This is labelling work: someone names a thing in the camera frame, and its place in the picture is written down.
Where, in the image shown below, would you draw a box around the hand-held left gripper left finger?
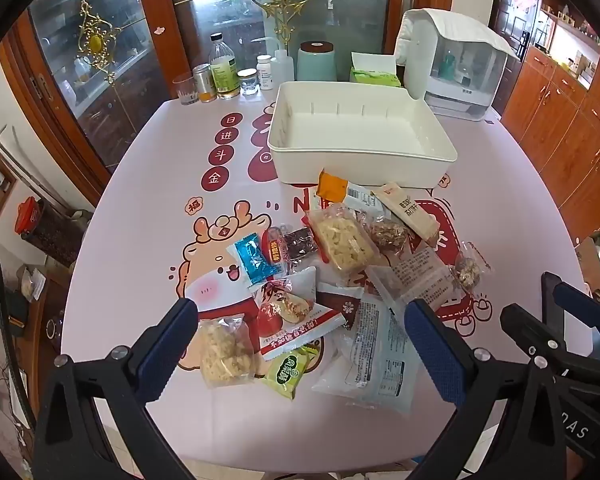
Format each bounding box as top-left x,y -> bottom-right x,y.
32,298 -> 201,480

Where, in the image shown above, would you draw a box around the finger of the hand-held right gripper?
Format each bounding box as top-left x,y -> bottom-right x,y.
500,304 -> 587,377
540,271 -> 600,358

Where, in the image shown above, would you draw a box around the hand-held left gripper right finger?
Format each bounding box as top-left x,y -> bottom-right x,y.
404,298 -> 570,480

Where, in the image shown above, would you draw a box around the blue foil snack packet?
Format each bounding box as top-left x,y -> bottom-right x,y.
228,233 -> 288,289

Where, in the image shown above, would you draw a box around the red and white snack packet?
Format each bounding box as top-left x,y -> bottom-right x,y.
249,266 -> 349,362

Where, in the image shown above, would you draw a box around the large clear pale cracker packet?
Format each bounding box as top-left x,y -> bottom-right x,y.
304,204 -> 382,275

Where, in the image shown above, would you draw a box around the white plastic storage bin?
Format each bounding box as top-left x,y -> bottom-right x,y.
267,81 -> 459,189

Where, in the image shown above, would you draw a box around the cardboard box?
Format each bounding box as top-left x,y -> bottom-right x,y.
576,230 -> 600,302

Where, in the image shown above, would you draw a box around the clear puffed rice packet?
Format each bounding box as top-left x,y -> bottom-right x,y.
194,311 -> 259,390

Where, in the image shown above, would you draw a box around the large white and blue packet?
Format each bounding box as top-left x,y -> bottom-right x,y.
311,294 -> 423,417

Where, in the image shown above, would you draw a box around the clear packet with text print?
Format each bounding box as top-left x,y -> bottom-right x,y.
366,246 -> 464,313

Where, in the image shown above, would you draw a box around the clear nut cluster packet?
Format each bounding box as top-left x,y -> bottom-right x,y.
356,211 -> 412,257
449,241 -> 492,292

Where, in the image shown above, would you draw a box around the white and maroon snack packet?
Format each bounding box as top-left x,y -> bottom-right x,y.
316,281 -> 367,332

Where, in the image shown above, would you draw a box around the green snack packet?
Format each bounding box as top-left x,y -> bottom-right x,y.
261,344 -> 322,402

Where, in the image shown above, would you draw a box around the beige snack bar packet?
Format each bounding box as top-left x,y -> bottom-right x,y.
371,182 -> 442,247

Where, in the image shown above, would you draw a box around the small red snack packet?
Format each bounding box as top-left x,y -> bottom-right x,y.
260,226 -> 288,267

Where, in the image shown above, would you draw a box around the dark woven basket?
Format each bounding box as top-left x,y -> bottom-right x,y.
20,200 -> 90,269

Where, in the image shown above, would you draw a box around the dark brownie packet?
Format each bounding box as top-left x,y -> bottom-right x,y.
282,226 -> 322,264

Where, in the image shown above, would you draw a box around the wooden base cabinets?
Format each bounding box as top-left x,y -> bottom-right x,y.
500,44 -> 600,242

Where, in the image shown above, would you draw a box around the white barcode snack packet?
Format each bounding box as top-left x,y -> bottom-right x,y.
344,184 -> 387,217

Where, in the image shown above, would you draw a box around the red lidded container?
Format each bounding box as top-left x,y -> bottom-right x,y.
14,196 -> 44,236

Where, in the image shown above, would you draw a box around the orange snack packet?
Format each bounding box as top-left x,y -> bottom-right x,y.
316,170 -> 352,207

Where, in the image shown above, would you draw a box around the white cup sterilizer cabinet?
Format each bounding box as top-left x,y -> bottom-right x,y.
394,9 -> 516,122

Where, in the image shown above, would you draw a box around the clear drinking glass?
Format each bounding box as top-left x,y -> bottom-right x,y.
172,73 -> 200,107

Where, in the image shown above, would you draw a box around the small metal can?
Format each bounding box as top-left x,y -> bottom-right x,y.
192,64 -> 216,103

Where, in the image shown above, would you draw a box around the small glass jar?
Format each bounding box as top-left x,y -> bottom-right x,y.
237,68 -> 261,97

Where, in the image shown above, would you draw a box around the glass bottle with green label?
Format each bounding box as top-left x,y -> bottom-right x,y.
209,33 -> 241,100

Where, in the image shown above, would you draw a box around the green tissue box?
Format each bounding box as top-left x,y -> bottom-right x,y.
349,52 -> 402,88

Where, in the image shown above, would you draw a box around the white pill bottle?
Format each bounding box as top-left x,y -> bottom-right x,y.
256,55 -> 275,91

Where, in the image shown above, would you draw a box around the dark entry door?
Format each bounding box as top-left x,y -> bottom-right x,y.
489,0 -> 546,61

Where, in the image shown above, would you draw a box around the glass door with gold ornament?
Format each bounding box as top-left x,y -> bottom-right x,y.
165,0 -> 456,96
0,0 -> 191,196

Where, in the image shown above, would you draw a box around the white squeeze wash bottle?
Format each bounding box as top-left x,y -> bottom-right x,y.
252,36 -> 296,95

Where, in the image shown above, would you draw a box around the pale green canister brown lid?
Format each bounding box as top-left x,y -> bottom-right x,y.
296,41 -> 337,83

